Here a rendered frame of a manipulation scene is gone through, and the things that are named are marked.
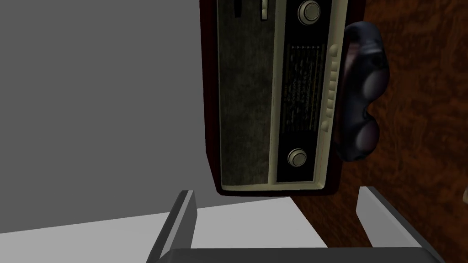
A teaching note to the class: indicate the vintage wooden radio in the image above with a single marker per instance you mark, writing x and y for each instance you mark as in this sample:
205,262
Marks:
270,95

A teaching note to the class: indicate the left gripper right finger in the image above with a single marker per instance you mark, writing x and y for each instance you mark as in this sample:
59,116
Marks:
384,223

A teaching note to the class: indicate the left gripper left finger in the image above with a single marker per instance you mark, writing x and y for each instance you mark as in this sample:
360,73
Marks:
179,226

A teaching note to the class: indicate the dark blue rounded object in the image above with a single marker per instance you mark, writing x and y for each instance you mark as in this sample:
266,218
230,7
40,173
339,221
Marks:
363,91

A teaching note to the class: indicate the brown wooden table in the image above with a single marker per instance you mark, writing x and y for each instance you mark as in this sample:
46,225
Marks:
420,153

